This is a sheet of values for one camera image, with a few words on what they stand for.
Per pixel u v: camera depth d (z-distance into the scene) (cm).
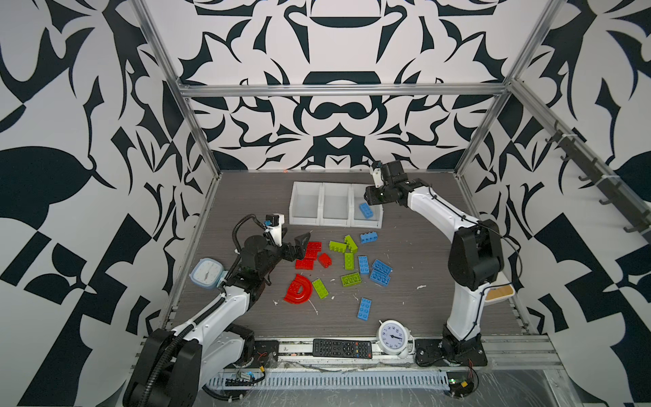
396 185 72
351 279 87
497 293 81
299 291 86
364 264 91
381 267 90
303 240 76
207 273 87
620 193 55
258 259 63
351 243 94
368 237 96
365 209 105
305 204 106
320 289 86
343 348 74
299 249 73
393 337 76
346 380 68
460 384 71
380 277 89
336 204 107
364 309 81
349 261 92
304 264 90
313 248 94
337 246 94
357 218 105
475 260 51
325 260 91
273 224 70
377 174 86
